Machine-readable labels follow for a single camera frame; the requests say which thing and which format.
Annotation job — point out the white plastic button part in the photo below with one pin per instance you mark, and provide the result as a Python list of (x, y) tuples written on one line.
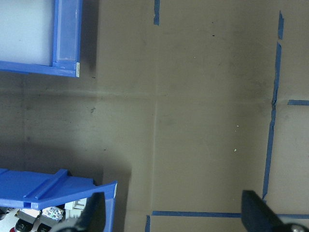
[(27, 215)]

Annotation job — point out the blue bin with buttons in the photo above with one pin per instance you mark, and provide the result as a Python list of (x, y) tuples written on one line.
[(48, 186)]

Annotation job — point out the black red push button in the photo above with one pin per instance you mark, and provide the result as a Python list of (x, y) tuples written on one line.
[(20, 226)]

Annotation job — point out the white switch block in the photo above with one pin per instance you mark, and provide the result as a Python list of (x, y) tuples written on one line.
[(74, 206)]

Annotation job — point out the blue bin with capacitors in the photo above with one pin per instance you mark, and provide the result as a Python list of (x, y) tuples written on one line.
[(67, 36)]

